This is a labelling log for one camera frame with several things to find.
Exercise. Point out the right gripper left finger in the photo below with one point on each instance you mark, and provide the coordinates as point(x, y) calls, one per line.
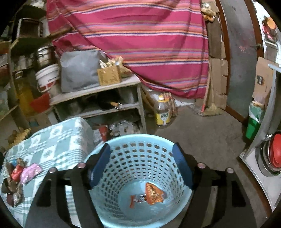
point(49, 207)

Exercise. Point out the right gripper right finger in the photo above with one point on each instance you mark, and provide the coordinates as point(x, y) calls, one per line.
point(232, 208)

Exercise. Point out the silver barcode wrapper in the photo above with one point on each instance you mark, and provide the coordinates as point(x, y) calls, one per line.
point(16, 198)

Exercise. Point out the pink snack wrapper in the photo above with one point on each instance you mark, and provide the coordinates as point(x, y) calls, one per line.
point(30, 172)

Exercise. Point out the orange snack wrapper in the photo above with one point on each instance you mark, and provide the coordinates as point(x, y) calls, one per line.
point(16, 173)

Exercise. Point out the red orange snack packet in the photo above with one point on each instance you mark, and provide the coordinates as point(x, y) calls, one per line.
point(152, 195)

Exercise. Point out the light blue plastic basket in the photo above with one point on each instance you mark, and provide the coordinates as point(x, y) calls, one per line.
point(135, 160)

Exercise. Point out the green checked tablecloth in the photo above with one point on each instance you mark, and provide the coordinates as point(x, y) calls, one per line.
point(63, 146)

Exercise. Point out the yellow egg tray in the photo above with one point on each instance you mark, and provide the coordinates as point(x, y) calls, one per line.
point(18, 136)

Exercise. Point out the straw broom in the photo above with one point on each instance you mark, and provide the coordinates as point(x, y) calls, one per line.
point(209, 110)

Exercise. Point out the red plastic basin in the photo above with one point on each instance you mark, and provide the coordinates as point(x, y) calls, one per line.
point(41, 103)

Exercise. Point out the cooking oil bottle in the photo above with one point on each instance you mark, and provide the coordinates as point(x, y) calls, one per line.
point(162, 112)

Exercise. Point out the grey wooden side shelf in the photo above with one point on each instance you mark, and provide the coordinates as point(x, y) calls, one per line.
point(102, 100)

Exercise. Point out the white plastic bucket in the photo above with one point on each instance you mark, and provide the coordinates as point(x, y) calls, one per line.
point(47, 77)

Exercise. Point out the grey cushion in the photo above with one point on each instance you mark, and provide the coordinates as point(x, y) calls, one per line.
point(79, 70)

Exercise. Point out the yellow utensil holder box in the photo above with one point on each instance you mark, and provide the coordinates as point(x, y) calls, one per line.
point(109, 72)

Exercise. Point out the steel cooking pot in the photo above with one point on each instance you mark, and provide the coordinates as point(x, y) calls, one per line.
point(44, 56)

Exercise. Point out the striped magenta curtain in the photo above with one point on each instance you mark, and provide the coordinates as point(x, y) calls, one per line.
point(164, 43)

